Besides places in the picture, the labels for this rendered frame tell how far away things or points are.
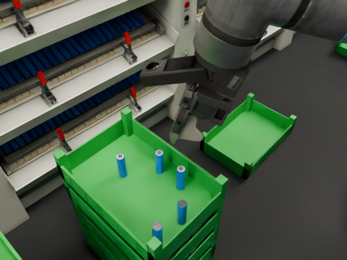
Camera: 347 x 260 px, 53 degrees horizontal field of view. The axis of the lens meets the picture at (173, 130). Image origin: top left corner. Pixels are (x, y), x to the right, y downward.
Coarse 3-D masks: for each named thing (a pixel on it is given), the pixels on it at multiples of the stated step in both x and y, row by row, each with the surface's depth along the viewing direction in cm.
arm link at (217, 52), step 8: (200, 24) 49; (200, 32) 49; (208, 32) 48; (200, 40) 49; (208, 40) 48; (216, 40) 47; (200, 48) 50; (208, 48) 49; (216, 48) 48; (224, 48) 48; (232, 48) 47; (240, 48) 47; (248, 48) 48; (208, 56) 49; (216, 56) 49; (224, 56) 48; (232, 56) 48; (240, 56) 49; (248, 56) 50; (216, 64) 50; (224, 64) 49; (232, 64) 50; (240, 64) 50
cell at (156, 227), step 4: (152, 224) 62; (156, 224) 62; (160, 224) 62; (152, 228) 61; (156, 228) 61; (160, 228) 61; (152, 232) 62; (156, 232) 61; (160, 232) 62; (156, 236) 62; (160, 236) 63; (160, 240) 64
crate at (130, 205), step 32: (128, 128) 83; (64, 160) 73; (96, 160) 80; (128, 160) 80; (96, 192) 74; (128, 192) 74; (160, 192) 74; (192, 192) 74; (224, 192) 70; (128, 224) 69; (192, 224) 65; (160, 256) 61
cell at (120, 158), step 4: (116, 156) 73; (120, 156) 73; (124, 156) 73; (120, 160) 73; (124, 160) 74; (120, 164) 73; (124, 164) 74; (120, 168) 74; (124, 168) 75; (120, 172) 76; (124, 172) 76; (120, 176) 77; (124, 176) 77
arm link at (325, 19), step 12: (312, 0) 42; (324, 0) 42; (336, 0) 43; (300, 12) 43; (312, 12) 43; (324, 12) 43; (336, 12) 43; (288, 24) 45; (300, 24) 45; (312, 24) 45; (324, 24) 45; (336, 24) 44; (324, 36) 47; (336, 36) 46
